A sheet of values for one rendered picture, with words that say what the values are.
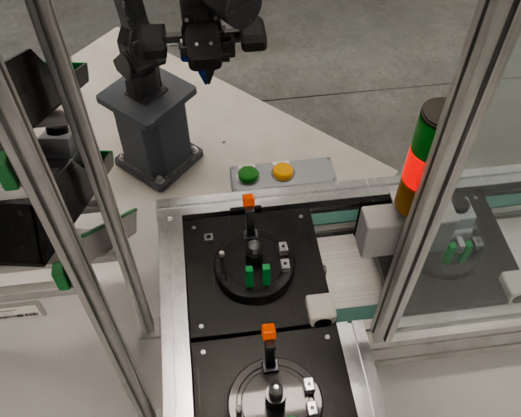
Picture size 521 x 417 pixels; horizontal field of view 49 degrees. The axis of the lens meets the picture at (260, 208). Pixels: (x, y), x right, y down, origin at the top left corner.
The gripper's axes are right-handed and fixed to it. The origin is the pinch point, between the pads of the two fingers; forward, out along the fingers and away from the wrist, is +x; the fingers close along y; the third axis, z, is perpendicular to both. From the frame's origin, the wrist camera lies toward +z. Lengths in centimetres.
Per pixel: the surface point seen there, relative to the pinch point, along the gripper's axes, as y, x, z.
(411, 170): 21.7, -8.5, 32.6
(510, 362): 48, 39, 39
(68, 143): -19.7, -1.0, 15.6
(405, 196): 21.9, -4.1, 32.8
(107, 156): -15.5, 3.5, 14.3
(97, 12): -54, 126, -213
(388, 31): 100, 126, -177
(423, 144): 22.0, -13.1, 33.0
